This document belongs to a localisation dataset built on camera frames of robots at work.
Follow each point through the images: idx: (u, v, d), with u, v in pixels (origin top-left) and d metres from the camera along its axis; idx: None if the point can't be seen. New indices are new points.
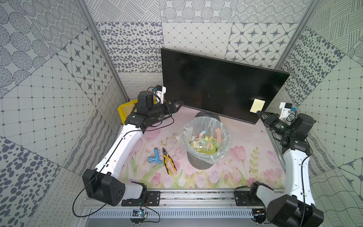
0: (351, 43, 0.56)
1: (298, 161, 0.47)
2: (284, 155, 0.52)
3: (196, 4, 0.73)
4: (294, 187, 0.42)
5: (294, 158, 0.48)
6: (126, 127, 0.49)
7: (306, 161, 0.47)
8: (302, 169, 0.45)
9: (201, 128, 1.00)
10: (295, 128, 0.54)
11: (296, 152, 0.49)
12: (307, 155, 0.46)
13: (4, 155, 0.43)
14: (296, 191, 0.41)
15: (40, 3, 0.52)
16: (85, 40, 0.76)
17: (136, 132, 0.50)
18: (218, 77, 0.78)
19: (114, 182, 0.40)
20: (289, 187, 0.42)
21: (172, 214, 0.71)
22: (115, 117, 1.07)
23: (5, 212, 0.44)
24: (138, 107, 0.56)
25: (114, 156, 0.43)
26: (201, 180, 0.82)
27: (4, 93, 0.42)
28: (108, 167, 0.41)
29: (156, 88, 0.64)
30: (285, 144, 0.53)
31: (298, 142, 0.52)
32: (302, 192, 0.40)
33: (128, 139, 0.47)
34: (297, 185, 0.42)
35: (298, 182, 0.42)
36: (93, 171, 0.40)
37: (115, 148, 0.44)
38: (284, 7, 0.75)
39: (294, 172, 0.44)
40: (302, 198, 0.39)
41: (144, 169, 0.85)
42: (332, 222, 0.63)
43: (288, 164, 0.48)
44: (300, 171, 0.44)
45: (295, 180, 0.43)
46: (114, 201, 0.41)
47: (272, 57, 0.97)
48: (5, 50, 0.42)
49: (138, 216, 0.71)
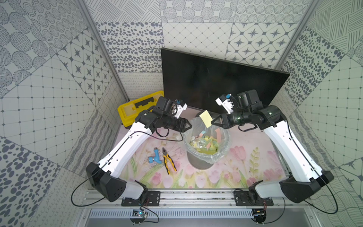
0: (352, 43, 0.56)
1: (285, 135, 0.43)
2: (266, 131, 0.47)
3: (196, 4, 0.73)
4: (303, 168, 0.40)
5: (282, 135, 0.43)
6: (135, 126, 0.48)
7: (290, 131, 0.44)
8: (293, 140, 0.43)
9: (201, 128, 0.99)
10: (251, 103, 0.51)
11: (279, 126, 0.44)
12: (284, 120, 0.45)
13: (4, 155, 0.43)
14: (308, 172, 0.39)
15: (40, 3, 0.52)
16: (85, 40, 0.76)
17: (144, 133, 0.48)
18: (218, 77, 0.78)
19: (112, 182, 0.39)
20: (298, 169, 0.41)
21: (172, 214, 0.71)
22: (115, 117, 1.07)
23: (5, 212, 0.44)
24: (155, 109, 0.55)
25: (117, 155, 0.42)
26: (201, 180, 0.82)
27: (4, 93, 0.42)
28: (109, 164, 0.41)
29: (179, 101, 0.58)
30: (261, 121, 0.47)
31: (272, 112, 0.46)
32: (310, 167, 0.40)
33: (135, 138, 0.45)
34: (304, 163, 0.40)
35: (302, 159, 0.41)
36: (96, 165, 0.41)
37: (120, 146, 0.44)
38: (284, 7, 0.75)
39: (293, 151, 0.41)
40: (315, 174, 0.39)
41: (144, 169, 0.85)
42: (332, 222, 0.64)
43: (279, 143, 0.44)
44: (295, 146, 0.42)
45: (299, 161, 0.41)
46: (111, 198, 0.42)
47: (271, 57, 0.97)
48: (5, 50, 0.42)
49: (138, 216, 0.71)
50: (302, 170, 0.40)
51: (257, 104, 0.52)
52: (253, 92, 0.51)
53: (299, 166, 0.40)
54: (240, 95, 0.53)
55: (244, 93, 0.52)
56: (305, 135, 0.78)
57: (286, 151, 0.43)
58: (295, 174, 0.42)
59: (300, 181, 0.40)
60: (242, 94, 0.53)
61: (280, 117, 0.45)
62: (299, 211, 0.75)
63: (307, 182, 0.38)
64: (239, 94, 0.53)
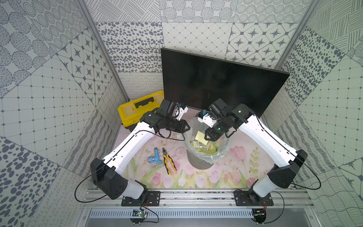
0: (352, 43, 0.56)
1: (258, 127, 0.47)
2: (241, 129, 0.50)
3: (196, 4, 0.73)
4: (281, 153, 0.43)
5: (255, 129, 0.46)
6: (141, 124, 0.50)
7: (261, 122, 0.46)
8: (265, 131, 0.46)
9: (201, 128, 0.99)
10: (220, 110, 0.55)
11: (250, 121, 0.47)
12: (253, 113, 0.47)
13: (4, 155, 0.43)
14: (285, 156, 0.42)
15: (40, 3, 0.52)
16: (85, 40, 0.76)
17: (148, 132, 0.50)
18: (218, 77, 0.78)
19: (116, 178, 0.40)
20: (277, 155, 0.44)
21: (172, 214, 0.71)
22: (115, 117, 1.07)
23: (4, 212, 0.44)
24: (159, 110, 0.58)
25: (122, 152, 0.43)
26: (201, 180, 0.82)
27: (4, 93, 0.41)
28: (114, 161, 0.42)
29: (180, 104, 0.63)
30: (234, 121, 0.50)
31: (241, 110, 0.49)
32: (286, 151, 0.43)
33: (140, 136, 0.47)
34: (280, 149, 0.43)
35: (277, 146, 0.44)
36: (101, 161, 0.42)
37: (125, 144, 0.45)
38: (284, 7, 0.75)
39: (267, 140, 0.45)
40: (291, 156, 0.42)
41: (144, 169, 0.85)
42: (332, 222, 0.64)
43: (254, 136, 0.48)
44: (268, 136, 0.45)
45: (275, 147, 0.44)
46: (113, 195, 0.42)
47: (272, 57, 0.97)
48: (5, 50, 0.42)
49: (138, 216, 0.71)
50: (280, 154, 0.43)
51: (227, 108, 0.56)
52: (218, 100, 0.57)
53: (276, 152, 0.44)
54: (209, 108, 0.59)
55: (211, 104, 0.58)
56: (305, 135, 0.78)
57: (262, 142, 0.46)
58: (276, 161, 0.45)
59: (281, 167, 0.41)
60: (211, 106, 0.58)
61: (249, 112, 0.49)
62: (299, 211, 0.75)
63: (288, 166, 0.41)
64: (209, 107, 0.59)
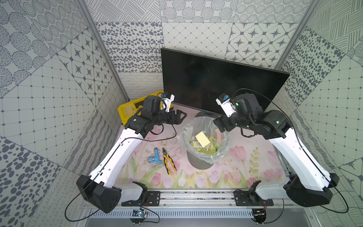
0: (352, 43, 0.56)
1: (295, 145, 0.39)
2: (276, 143, 0.42)
3: (196, 4, 0.73)
4: (316, 178, 0.38)
5: (293, 146, 0.39)
6: (126, 131, 0.47)
7: (299, 139, 0.40)
8: (303, 150, 0.39)
9: (201, 128, 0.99)
10: (251, 110, 0.44)
11: (288, 136, 0.39)
12: (290, 127, 0.40)
13: (4, 155, 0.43)
14: (321, 181, 0.38)
15: (40, 3, 0.52)
16: (85, 40, 0.76)
17: (135, 139, 0.47)
18: (218, 77, 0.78)
19: (106, 194, 0.38)
20: (310, 178, 0.39)
21: (172, 214, 0.71)
22: (115, 117, 1.07)
23: (5, 212, 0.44)
24: (143, 111, 0.53)
25: (109, 164, 0.41)
26: (201, 180, 0.82)
27: (4, 93, 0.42)
28: (101, 175, 0.39)
29: (165, 94, 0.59)
30: (269, 131, 0.40)
31: (279, 121, 0.40)
32: (320, 175, 0.38)
33: (126, 144, 0.44)
34: (316, 173, 0.38)
35: (314, 170, 0.38)
36: (88, 177, 0.39)
37: (111, 155, 0.42)
38: (284, 7, 0.75)
39: (303, 161, 0.38)
40: (324, 181, 0.38)
41: (144, 169, 0.85)
42: (332, 222, 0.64)
43: (287, 152, 0.41)
44: (306, 157, 0.39)
45: (310, 170, 0.38)
46: (107, 208, 0.40)
47: (272, 57, 0.97)
48: (5, 50, 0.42)
49: (138, 216, 0.71)
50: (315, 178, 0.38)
51: (257, 109, 0.44)
52: (252, 98, 0.43)
53: (311, 175, 0.38)
54: (237, 101, 0.46)
55: (243, 100, 0.44)
56: (305, 135, 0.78)
57: (295, 161, 0.40)
58: (305, 182, 0.41)
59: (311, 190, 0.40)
60: (240, 100, 0.45)
61: (286, 124, 0.40)
62: (299, 211, 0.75)
63: (321, 192, 0.38)
64: (237, 100, 0.45)
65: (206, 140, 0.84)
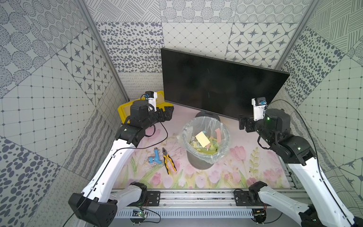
0: (352, 43, 0.56)
1: (315, 175, 0.39)
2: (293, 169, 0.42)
3: (196, 4, 0.73)
4: (336, 215, 0.36)
5: (313, 176, 0.39)
6: (117, 143, 0.46)
7: (321, 170, 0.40)
8: (324, 183, 0.38)
9: (201, 128, 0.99)
10: (280, 130, 0.43)
11: (308, 164, 0.40)
12: (314, 157, 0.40)
13: (4, 155, 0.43)
14: (341, 221, 0.36)
15: (40, 3, 0.52)
16: (85, 40, 0.76)
17: (127, 149, 0.46)
18: (218, 77, 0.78)
19: (101, 209, 0.36)
20: (329, 214, 0.37)
21: (172, 214, 0.71)
22: (115, 117, 1.07)
23: (4, 212, 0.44)
24: (131, 119, 0.52)
25: (102, 178, 0.40)
26: (201, 180, 0.82)
27: (4, 93, 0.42)
28: (95, 190, 0.38)
29: (147, 94, 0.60)
30: (288, 156, 0.41)
31: (301, 148, 0.41)
32: (342, 214, 0.36)
33: (119, 156, 0.44)
34: (336, 211, 0.36)
35: (334, 207, 0.37)
36: (80, 195, 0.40)
37: (104, 170, 0.41)
38: (284, 7, 0.75)
39: (323, 194, 0.38)
40: (347, 223, 0.36)
41: (144, 169, 0.85)
42: None
43: (306, 182, 0.40)
44: (325, 190, 0.38)
45: (331, 206, 0.37)
46: (104, 225, 0.39)
47: (272, 57, 0.97)
48: (5, 50, 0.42)
49: (138, 216, 0.71)
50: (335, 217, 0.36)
51: (286, 130, 0.44)
52: (286, 119, 0.42)
53: (332, 213, 0.36)
54: (269, 116, 0.44)
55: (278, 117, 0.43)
56: (305, 135, 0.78)
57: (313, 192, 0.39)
58: (324, 219, 0.38)
59: None
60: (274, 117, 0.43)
61: (309, 152, 0.41)
62: None
63: None
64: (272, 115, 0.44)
65: (206, 140, 0.84)
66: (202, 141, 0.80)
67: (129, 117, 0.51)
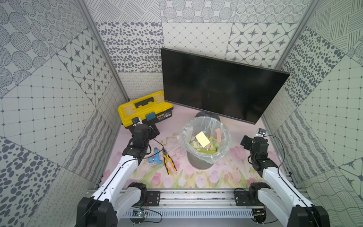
0: (352, 43, 0.56)
1: (276, 175, 0.54)
2: (263, 175, 0.59)
3: (196, 4, 0.73)
4: (290, 196, 0.46)
5: (272, 174, 0.55)
6: (125, 158, 0.54)
7: (281, 173, 0.55)
8: (282, 179, 0.52)
9: (201, 128, 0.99)
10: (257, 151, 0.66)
11: (271, 170, 0.57)
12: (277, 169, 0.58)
13: (4, 155, 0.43)
14: (294, 199, 0.44)
15: (40, 3, 0.52)
16: (85, 40, 0.76)
17: (133, 161, 0.54)
18: (218, 77, 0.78)
19: (109, 213, 0.39)
20: (288, 199, 0.46)
21: (172, 214, 0.71)
22: (115, 117, 1.07)
23: (4, 212, 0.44)
24: (135, 142, 0.62)
25: (111, 184, 0.44)
26: (201, 180, 0.82)
27: (4, 93, 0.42)
28: (105, 194, 0.42)
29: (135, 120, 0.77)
30: (258, 168, 0.63)
31: (265, 162, 0.62)
32: (298, 198, 0.45)
33: (126, 167, 0.50)
34: (290, 193, 0.47)
35: (290, 192, 0.47)
36: (91, 197, 0.41)
37: (113, 177, 0.47)
38: (284, 7, 0.75)
39: (281, 185, 0.50)
40: (303, 204, 0.43)
41: (144, 169, 0.85)
42: (332, 222, 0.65)
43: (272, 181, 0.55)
44: (283, 182, 0.51)
45: (286, 190, 0.48)
46: None
47: (271, 57, 0.97)
48: (5, 50, 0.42)
49: (138, 216, 0.71)
50: (292, 199, 0.44)
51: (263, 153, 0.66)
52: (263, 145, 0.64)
53: (288, 196, 0.46)
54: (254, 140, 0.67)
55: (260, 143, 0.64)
56: (305, 135, 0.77)
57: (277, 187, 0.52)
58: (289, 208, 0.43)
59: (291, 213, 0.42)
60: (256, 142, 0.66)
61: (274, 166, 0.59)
62: None
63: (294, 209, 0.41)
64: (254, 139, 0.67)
65: (206, 140, 0.84)
66: (202, 142, 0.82)
67: (133, 139, 0.61)
